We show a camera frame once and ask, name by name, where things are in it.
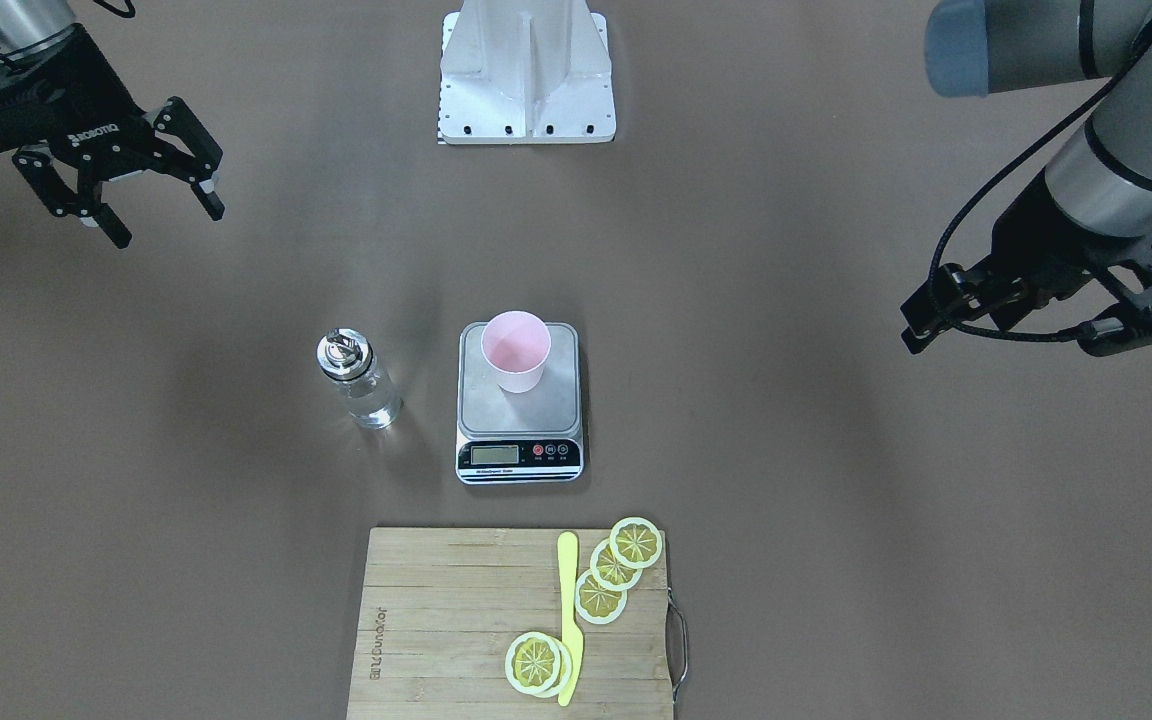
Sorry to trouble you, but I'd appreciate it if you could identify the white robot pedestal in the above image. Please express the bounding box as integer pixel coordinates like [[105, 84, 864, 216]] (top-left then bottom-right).
[[435, 1, 617, 146]]

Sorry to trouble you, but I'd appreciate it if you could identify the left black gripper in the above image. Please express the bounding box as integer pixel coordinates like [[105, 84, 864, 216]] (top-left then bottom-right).
[[900, 170, 1146, 355]]

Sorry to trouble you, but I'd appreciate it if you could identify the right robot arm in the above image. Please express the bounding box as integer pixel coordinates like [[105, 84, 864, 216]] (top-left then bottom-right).
[[0, 1, 225, 249]]

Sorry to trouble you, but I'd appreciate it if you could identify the bamboo cutting board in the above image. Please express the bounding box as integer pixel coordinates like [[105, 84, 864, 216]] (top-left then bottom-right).
[[347, 526, 691, 719]]

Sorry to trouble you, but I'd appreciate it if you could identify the lemon slice by knife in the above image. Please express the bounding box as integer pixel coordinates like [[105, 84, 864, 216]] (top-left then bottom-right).
[[505, 632, 573, 700]]

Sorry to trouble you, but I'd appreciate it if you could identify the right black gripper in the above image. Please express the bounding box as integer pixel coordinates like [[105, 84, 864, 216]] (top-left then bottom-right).
[[0, 26, 225, 249]]

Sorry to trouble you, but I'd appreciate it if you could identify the pink plastic cup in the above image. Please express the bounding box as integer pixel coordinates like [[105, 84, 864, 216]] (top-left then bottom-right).
[[480, 310, 552, 395]]

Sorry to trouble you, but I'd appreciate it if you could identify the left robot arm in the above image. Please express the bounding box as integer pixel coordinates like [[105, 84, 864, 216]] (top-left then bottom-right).
[[901, 1, 1152, 357]]

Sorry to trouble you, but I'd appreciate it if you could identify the glass sauce bottle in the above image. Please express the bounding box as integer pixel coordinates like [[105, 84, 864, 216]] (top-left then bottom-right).
[[316, 328, 402, 429]]

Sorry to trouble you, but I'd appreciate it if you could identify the lemon slice near edge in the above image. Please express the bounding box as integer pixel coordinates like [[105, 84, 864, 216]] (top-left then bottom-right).
[[608, 516, 666, 570]]

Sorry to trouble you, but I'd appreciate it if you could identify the middle lemon slice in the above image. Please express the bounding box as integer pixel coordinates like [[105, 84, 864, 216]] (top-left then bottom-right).
[[589, 539, 643, 592]]

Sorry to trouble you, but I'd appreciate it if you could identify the silver kitchen scale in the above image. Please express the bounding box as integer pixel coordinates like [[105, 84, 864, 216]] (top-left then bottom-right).
[[454, 323, 586, 486]]

